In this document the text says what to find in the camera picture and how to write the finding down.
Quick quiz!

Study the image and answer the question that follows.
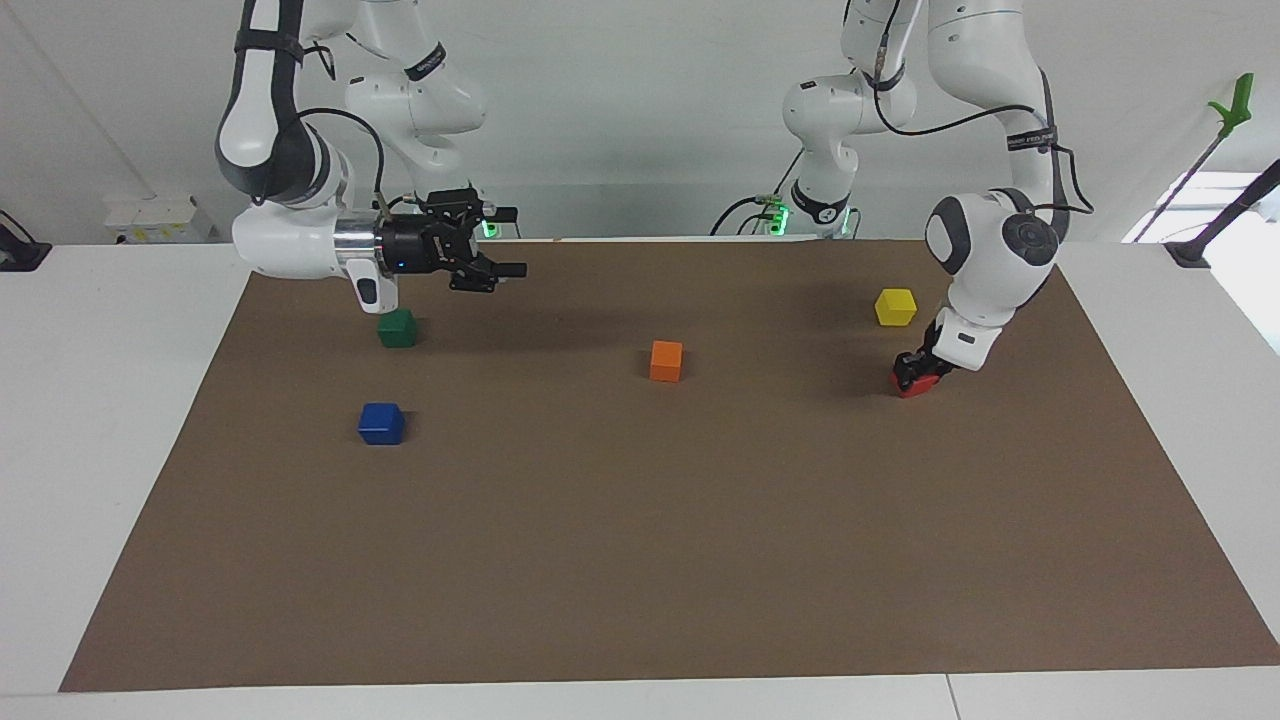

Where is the brown table mat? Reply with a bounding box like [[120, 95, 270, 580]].
[[58, 238, 1280, 693]]

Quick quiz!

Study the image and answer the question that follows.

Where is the black table clamp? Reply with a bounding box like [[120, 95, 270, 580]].
[[0, 210, 53, 273]]

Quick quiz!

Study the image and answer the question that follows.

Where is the blue cube block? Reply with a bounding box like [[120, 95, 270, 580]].
[[357, 402, 406, 446]]

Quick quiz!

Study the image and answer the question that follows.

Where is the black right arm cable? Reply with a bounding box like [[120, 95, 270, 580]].
[[298, 40, 389, 216]]

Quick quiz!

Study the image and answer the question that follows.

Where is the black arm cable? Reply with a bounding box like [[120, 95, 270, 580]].
[[868, 0, 1096, 216], [298, 40, 389, 216]]

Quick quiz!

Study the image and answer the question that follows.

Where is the black angled stand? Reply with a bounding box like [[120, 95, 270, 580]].
[[1165, 158, 1280, 269]]

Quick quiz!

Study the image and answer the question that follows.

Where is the white wall socket box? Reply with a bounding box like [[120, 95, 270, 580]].
[[103, 195, 216, 246]]

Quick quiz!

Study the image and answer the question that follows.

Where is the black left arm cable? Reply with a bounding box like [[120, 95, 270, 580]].
[[868, 0, 1096, 216]]

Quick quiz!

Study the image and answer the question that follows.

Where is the black base cable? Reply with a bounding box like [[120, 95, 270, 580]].
[[710, 150, 804, 238]]

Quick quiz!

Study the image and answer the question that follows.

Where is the green clamp on pole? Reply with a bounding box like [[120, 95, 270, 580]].
[[1135, 72, 1255, 243]]

